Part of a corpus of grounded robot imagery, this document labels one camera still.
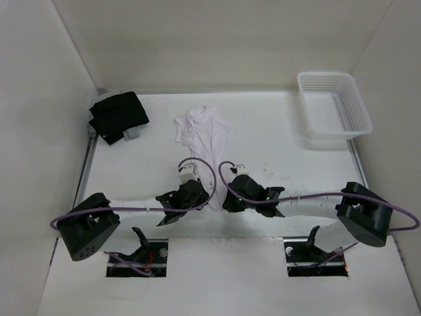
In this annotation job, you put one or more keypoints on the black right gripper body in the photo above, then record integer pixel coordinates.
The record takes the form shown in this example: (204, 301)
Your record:
(250, 206)

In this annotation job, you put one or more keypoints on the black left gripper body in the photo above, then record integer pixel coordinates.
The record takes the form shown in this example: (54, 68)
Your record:
(199, 201)

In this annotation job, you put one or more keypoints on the white tank top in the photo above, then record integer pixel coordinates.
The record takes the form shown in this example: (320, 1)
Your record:
(206, 134)

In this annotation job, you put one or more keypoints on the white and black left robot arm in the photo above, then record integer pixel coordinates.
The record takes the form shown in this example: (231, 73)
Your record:
(86, 228)

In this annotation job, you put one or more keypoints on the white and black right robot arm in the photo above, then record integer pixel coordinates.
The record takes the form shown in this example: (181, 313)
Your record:
(356, 213)

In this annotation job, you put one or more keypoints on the folded black tank top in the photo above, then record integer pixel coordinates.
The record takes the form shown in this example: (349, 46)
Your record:
(116, 116)

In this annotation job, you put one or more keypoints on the white plastic basket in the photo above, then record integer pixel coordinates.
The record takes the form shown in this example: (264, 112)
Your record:
(332, 106)

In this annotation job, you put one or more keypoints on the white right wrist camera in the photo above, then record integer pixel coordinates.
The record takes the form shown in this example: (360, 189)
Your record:
(238, 170)

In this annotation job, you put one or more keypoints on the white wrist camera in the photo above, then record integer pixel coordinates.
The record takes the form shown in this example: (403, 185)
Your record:
(238, 170)
(187, 173)

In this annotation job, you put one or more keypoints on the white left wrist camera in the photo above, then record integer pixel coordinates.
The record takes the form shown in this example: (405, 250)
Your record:
(187, 173)

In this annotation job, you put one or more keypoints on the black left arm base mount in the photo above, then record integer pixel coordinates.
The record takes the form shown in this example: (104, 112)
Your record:
(149, 260)

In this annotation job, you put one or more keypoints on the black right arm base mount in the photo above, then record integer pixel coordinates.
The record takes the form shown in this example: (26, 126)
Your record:
(304, 259)

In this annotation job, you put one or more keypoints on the aluminium left table rail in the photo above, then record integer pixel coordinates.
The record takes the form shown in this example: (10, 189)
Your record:
(89, 142)

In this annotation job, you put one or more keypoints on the aluminium table rail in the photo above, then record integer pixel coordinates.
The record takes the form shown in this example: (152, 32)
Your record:
(89, 142)
(357, 162)

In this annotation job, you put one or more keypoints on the aluminium right table rail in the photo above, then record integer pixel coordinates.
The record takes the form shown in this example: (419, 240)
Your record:
(357, 162)

